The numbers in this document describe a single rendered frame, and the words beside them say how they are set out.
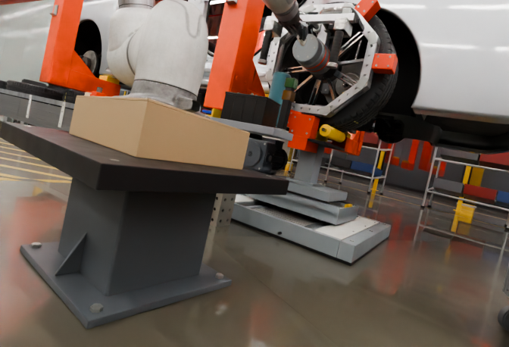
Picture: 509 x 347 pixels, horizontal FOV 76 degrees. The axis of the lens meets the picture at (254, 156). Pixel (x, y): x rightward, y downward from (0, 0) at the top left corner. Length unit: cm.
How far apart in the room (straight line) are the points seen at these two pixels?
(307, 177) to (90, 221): 120
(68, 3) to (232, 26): 188
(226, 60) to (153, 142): 122
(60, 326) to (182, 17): 66
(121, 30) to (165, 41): 22
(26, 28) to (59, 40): 1106
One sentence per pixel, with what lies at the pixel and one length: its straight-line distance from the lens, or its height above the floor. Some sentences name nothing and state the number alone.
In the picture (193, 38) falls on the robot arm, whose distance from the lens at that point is 81.
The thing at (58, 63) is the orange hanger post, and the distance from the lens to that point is 335.
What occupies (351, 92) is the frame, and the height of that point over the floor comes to 70.
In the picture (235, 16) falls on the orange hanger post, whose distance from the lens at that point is 191.
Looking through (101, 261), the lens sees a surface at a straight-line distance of 76.
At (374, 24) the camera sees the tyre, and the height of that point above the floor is 105.
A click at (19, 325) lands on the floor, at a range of 71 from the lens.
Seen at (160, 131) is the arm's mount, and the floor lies 36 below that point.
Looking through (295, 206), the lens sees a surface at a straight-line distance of 163.
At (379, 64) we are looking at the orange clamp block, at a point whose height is 84.
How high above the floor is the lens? 37
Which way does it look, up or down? 2 degrees down
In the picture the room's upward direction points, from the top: 12 degrees clockwise
